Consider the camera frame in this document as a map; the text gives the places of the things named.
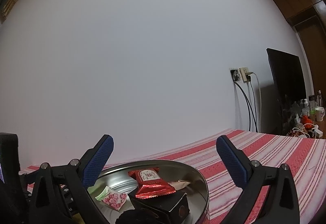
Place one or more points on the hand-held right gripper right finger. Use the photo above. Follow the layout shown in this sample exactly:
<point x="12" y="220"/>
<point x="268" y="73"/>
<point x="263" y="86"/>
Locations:
<point x="233" y="163"/>

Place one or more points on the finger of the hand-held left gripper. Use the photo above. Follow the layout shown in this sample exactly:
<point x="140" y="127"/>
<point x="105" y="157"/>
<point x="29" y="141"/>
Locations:
<point x="28" y="177"/>

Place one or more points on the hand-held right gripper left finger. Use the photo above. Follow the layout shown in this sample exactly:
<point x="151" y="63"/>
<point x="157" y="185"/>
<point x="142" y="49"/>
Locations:
<point x="98" y="160"/>

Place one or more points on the round metal cookie tin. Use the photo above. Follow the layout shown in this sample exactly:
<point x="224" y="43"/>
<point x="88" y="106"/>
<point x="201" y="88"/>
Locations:
<point x="119" y="182"/>

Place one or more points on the pink flowered green-edged snack packet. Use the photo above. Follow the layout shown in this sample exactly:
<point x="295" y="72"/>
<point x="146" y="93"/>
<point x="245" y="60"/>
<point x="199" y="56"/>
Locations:
<point x="114" y="199"/>

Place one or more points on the red white-label snack packet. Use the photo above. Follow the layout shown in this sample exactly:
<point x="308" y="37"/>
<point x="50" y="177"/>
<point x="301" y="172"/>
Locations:
<point x="150" y="183"/>

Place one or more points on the tall black carton box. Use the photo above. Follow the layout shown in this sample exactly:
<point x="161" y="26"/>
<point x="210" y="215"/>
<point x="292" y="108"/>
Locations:
<point x="163" y="203"/>

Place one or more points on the red striped desktop cloth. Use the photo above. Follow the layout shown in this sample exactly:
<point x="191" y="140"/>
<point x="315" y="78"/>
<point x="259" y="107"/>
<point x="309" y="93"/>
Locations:
<point x="267" y="152"/>

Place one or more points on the dark table ornament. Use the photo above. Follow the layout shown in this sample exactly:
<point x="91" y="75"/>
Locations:
<point x="293" y="117"/>

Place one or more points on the white charger block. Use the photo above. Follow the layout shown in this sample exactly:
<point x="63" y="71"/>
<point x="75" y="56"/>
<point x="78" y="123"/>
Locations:
<point x="316" y="132"/>

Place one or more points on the small clear bottle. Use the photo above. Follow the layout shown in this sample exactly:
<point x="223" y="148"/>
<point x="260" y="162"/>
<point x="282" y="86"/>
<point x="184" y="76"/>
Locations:
<point x="305" y="107"/>

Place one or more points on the black-capped clear bottle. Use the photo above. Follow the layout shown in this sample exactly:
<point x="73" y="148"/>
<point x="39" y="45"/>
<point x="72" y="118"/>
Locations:
<point x="311" y="104"/>

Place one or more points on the white mug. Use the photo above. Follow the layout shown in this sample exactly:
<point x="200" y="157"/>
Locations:
<point x="319" y="114"/>

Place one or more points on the black monitor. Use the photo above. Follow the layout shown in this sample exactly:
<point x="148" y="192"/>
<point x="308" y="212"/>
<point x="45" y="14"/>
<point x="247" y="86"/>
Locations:
<point x="287" y="79"/>

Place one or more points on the clear tall bottle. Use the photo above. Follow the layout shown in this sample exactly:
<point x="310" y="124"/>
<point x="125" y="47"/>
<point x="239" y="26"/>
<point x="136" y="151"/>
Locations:
<point x="319" y="98"/>

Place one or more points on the brown wooden door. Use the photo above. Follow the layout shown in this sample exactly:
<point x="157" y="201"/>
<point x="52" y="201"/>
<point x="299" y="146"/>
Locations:
<point x="6" y="9"/>

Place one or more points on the brown wooden wardrobe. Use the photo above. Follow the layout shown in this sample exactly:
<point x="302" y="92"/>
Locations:
<point x="313" y="35"/>

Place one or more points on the dark wall socket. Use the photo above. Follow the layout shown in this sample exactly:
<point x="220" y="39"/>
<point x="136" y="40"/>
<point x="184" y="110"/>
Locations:
<point x="234" y="74"/>

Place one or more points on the white wall outlet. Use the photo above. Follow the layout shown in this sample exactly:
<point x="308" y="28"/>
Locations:
<point x="244" y="74"/>

